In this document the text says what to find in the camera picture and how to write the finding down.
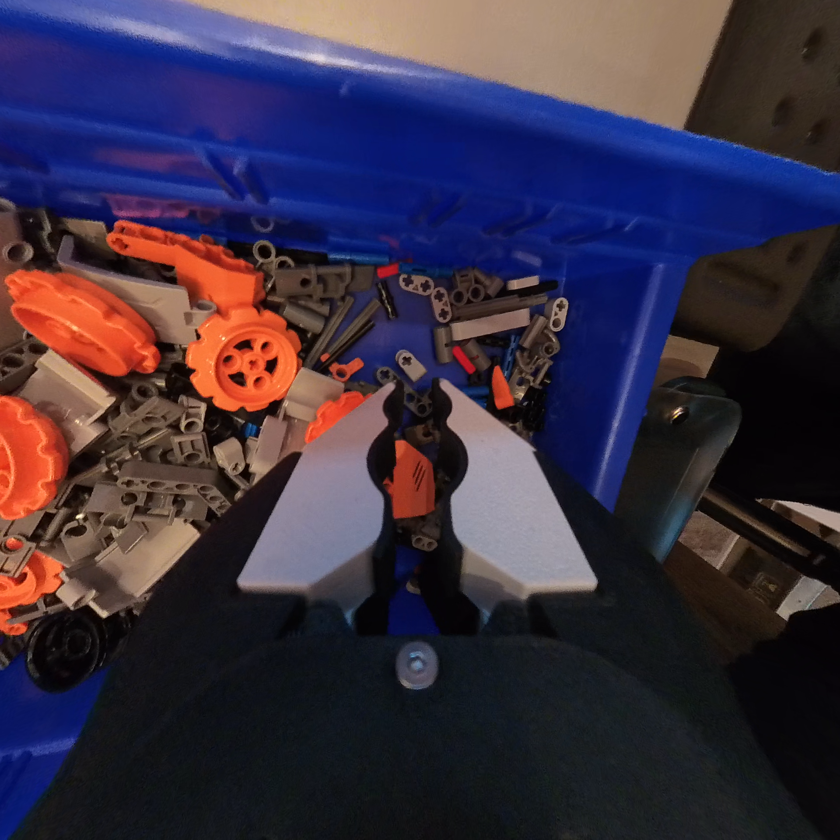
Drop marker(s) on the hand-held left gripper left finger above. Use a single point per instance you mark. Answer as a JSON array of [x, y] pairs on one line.
[[315, 525]]

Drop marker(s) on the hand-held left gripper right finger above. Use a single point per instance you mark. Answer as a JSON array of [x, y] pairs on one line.
[[518, 525]]

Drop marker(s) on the small orange slotted panel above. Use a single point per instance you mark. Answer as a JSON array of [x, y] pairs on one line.
[[410, 482]]

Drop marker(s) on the blue tagged parts bin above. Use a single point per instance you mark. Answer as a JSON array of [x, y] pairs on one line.
[[394, 131]]

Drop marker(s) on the orange sprocket wheel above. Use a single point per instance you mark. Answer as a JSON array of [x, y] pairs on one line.
[[33, 459], [328, 413], [26, 590], [210, 367]]

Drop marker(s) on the pile of grey toy parts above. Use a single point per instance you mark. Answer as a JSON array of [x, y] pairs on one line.
[[151, 485]]

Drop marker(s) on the orange toy panel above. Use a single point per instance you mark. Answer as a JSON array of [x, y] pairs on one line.
[[210, 275]]

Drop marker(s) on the black toy wheel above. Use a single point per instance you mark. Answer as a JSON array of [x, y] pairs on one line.
[[65, 649]]

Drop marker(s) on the large orange wheel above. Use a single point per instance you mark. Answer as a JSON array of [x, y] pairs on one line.
[[79, 315]]

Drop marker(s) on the black perforated mat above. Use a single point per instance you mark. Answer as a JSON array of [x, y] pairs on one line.
[[774, 79]]

